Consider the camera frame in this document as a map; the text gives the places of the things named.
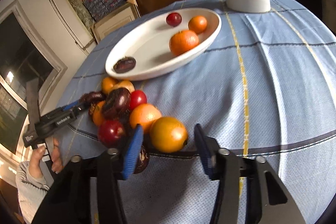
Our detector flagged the dark water chestnut top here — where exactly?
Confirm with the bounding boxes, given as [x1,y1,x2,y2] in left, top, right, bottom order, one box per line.
[101,88,130,119]

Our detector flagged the blue checked tablecloth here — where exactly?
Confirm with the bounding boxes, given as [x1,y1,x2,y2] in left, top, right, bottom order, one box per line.
[58,0,335,223]

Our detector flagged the small orange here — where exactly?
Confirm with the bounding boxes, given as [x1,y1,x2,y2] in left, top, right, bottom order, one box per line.
[101,76,118,95]
[92,101,105,127]

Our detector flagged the large smooth orange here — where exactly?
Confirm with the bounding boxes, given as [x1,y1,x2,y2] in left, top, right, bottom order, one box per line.
[129,103,162,134]

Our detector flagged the dark water chestnut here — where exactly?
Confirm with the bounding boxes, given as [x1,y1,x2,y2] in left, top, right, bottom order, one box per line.
[101,88,130,119]
[133,145,150,174]
[113,56,136,73]
[79,91,106,105]

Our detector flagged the white oval plate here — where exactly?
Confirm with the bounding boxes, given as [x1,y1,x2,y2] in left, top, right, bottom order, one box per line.
[105,8,222,81]

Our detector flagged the dark water chestnut back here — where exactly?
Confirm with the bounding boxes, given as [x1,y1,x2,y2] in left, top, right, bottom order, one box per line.
[79,91,106,105]

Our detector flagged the yellow orange fruit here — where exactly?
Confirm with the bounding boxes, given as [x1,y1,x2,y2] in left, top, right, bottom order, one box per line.
[149,117,189,153]

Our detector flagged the grey sleeve forearm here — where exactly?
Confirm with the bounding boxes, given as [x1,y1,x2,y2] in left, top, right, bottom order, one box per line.
[15,161,50,223]

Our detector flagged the small orange back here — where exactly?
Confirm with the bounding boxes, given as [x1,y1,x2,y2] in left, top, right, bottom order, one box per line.
[101,76,118,95]

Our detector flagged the person left hand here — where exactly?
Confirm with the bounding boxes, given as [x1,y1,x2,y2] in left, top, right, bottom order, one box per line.
[28,137,64,179]

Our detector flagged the dark water chestnut front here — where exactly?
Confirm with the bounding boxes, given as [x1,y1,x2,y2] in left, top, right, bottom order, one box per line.
[133,145,150,174]

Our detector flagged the red plum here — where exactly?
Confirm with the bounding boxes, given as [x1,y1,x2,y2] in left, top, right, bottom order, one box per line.
[166,12,182,27]
[98,120,126,148]
[129,90,147,111]

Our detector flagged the red plum front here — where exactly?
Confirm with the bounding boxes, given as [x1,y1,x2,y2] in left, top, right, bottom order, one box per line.
[98,120,126,148]

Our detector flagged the large bumpy orange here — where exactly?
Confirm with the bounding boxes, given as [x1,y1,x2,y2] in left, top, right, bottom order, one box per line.
[169,30,199,56]

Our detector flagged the small orange fruit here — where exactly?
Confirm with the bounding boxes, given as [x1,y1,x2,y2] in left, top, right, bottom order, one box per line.
[188,15,207,34]

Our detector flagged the stacked patterned boxes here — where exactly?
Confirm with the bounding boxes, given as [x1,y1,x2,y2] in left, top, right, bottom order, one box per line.
[79,0,127,23]

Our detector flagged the window frame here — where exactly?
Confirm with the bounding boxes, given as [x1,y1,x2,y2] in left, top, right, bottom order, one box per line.
[1,0,67,186]

